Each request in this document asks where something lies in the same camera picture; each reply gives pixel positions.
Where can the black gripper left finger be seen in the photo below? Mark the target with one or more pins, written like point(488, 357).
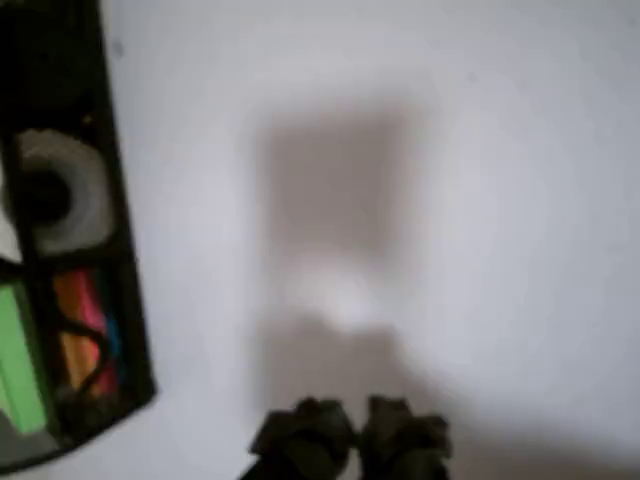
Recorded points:
point(305, 440)

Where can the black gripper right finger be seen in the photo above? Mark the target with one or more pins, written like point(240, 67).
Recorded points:
point(405, 445)

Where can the black mesh desk organizer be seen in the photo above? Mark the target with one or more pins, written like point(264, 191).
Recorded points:
point(127, 280)

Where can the coloured sticky flags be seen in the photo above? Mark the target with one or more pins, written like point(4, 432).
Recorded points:
point(82, 310)

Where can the green sticky note pad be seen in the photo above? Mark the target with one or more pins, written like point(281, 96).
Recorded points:
point(20, 360)

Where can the grey tape roll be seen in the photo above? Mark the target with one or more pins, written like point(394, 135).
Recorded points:
point(85, 200)

